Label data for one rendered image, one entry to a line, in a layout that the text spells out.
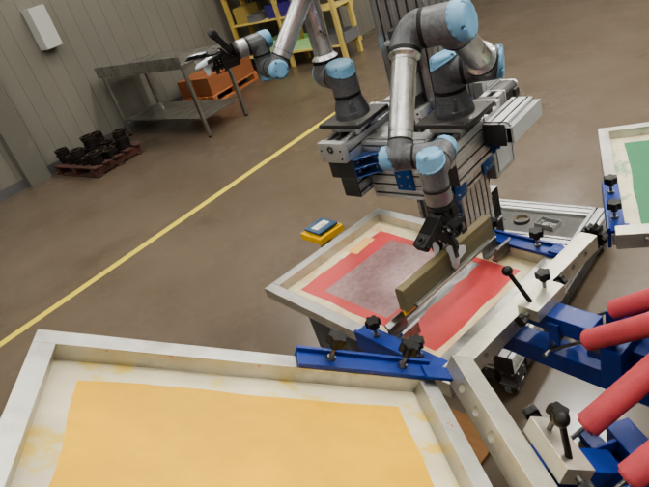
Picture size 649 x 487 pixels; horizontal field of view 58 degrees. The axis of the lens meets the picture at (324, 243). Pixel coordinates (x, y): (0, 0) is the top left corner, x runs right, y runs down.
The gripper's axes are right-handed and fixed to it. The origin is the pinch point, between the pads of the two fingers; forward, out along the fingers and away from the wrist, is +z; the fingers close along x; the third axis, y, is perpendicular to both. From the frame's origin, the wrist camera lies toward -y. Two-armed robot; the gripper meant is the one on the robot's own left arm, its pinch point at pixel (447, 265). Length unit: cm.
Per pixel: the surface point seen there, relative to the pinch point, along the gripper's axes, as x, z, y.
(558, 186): 101, 109, 219
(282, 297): 49, 9, -29
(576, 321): -39.8, 3.5, -1.9
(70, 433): -16, -41, -103
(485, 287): -4.9, 12.2, 8.3
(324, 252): 56, 9, -3
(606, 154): 0, 9, 91
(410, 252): 29.6, 12.4, 13.4
